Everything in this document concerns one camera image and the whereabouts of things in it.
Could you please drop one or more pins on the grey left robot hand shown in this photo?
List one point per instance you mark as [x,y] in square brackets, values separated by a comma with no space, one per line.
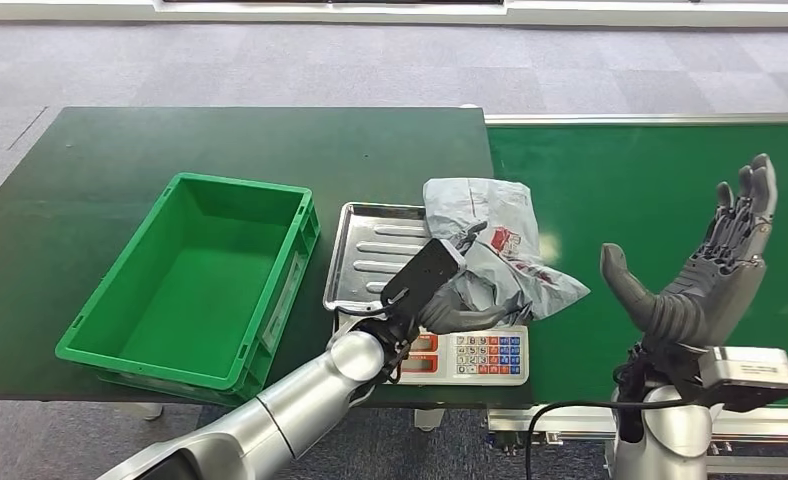
[457,314]

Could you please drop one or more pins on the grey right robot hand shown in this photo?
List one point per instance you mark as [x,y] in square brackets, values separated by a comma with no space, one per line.
[699,298]

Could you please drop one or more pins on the grey plastic mailer package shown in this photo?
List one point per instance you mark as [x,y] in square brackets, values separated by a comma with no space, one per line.
[487,212]

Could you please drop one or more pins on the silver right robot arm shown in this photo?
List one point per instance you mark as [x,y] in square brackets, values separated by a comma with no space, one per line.
[666,437]

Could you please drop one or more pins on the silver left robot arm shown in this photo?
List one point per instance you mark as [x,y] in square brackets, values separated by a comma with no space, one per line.
[288,417]

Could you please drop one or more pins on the green conveyor belt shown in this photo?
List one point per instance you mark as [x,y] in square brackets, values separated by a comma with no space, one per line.
[632,185]

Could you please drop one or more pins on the white scale with keypad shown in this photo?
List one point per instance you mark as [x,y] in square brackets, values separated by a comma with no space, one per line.
[487,358]

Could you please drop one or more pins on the steel weighing tray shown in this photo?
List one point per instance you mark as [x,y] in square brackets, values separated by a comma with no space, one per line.
[374,245]

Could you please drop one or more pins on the white table foot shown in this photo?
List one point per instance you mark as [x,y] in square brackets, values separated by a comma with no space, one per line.
[429,420]
[143,411]

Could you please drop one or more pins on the green plastic crate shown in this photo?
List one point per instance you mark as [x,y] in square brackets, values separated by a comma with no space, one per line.
[195,291]

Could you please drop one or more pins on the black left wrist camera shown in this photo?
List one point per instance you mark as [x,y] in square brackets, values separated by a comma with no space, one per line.
[424,275]

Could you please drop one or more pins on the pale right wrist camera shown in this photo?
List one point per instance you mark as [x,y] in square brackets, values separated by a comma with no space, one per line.
[745,371]

